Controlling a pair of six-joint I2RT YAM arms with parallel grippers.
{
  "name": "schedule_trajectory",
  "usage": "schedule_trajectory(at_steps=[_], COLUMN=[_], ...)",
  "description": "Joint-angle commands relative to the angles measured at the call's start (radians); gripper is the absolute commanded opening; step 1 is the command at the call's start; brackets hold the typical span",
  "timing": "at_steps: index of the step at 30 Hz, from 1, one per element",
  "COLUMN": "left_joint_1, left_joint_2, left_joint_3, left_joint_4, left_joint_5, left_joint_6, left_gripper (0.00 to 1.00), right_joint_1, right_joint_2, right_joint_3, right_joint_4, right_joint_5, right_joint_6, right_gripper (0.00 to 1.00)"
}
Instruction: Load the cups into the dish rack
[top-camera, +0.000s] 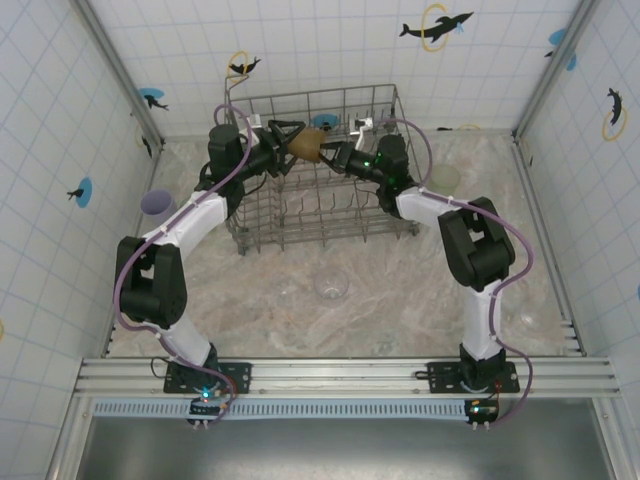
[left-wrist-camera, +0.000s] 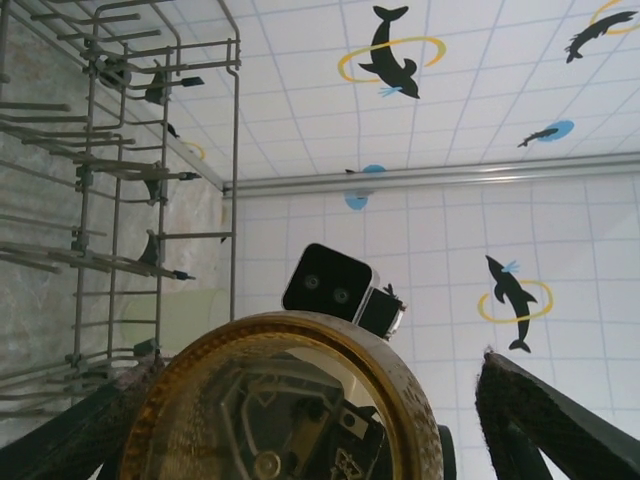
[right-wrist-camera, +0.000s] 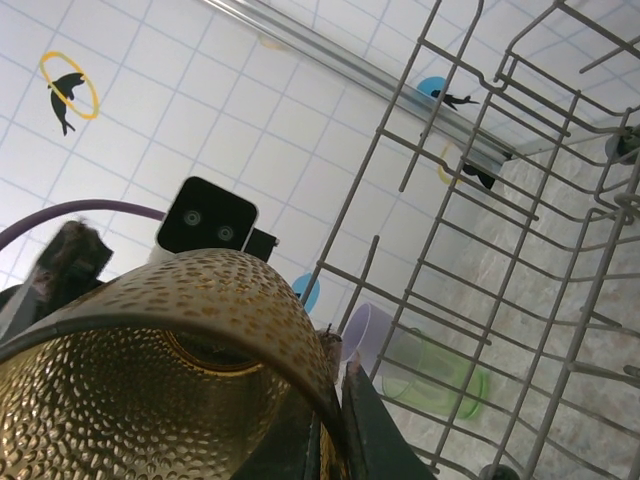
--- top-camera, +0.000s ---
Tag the amber plastic cup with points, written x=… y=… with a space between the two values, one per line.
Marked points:
x=307 y=146

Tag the pale green frosted cup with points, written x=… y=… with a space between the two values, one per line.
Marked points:
x=445 y=176

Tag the purple plastic cup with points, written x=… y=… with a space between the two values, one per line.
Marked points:
x=157 y=205

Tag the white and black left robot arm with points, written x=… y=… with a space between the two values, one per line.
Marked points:
x=189 y=340

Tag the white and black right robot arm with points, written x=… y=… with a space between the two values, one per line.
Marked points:
x=480 y=320

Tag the blue circle fish sticker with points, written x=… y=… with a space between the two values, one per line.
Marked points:
x=325 y=120
x=150 y=95
x=85 y=192

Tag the flat black yellow sticker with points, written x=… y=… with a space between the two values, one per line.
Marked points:
x=442 y=128

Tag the blue shape sticker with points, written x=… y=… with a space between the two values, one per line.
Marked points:
x=556 y=36

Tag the steel sheet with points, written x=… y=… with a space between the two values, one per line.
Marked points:
x=325 y=450

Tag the aluminium side rail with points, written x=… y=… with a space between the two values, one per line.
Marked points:
x=152 y=172
x=552 y=255

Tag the aluminium corner post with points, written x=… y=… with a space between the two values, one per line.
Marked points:
x=542 y=90
x=121 y=75

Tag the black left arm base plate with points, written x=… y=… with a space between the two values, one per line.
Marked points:
x=240 y=372

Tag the long aluminium mounting rail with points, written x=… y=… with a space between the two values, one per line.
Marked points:
x=350 y=375

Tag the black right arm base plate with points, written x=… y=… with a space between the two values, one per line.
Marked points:
x=445 y=375

